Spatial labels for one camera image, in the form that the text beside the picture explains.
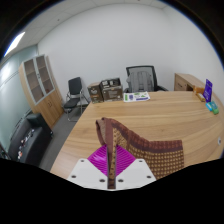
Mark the purple standing sign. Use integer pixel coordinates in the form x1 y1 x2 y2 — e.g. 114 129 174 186
203 78 214 103

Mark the low wooden side cabinet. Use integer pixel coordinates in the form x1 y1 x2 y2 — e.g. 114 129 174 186
173 72 206 93

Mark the black visitor chair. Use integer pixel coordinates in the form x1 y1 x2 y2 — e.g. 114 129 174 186
63 76 90 123

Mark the brown patterned towel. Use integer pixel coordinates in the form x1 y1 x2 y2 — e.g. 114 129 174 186
95 116 185 190

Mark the large brown cardboard box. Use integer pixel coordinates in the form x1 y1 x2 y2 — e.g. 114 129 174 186
99 77 124 102

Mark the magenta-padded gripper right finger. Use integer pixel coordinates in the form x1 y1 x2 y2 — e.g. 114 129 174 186
114 146 157 190

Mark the black sofa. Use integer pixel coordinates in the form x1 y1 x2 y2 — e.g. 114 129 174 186
7 112 54 168

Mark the wooden cabinet with glass doors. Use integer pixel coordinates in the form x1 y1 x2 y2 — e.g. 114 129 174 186
18 54 65 129

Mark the white printed leaflet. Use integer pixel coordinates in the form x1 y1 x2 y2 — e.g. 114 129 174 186
122 91 151 103

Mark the black mesh office chair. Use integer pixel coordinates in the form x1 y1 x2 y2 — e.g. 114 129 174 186
123 65 169 94

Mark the ceiling light panel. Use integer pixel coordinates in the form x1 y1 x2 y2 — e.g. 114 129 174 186
3 31 27 58

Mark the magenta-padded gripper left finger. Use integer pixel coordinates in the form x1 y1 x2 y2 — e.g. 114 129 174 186
66 143 110 190

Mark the small tan box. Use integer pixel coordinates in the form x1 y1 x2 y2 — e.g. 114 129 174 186
196 92 206 103

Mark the small orange box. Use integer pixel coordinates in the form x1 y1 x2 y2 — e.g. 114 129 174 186
192 85 206 95

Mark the small green box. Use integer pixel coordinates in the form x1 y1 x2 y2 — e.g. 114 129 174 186
210 101 221 116

